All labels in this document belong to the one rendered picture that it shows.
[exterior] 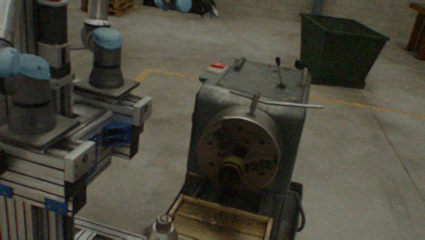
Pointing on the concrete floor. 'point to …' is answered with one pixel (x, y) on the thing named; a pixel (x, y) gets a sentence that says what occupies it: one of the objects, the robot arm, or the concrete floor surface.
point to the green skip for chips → (338, 50)
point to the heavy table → (417, 33)
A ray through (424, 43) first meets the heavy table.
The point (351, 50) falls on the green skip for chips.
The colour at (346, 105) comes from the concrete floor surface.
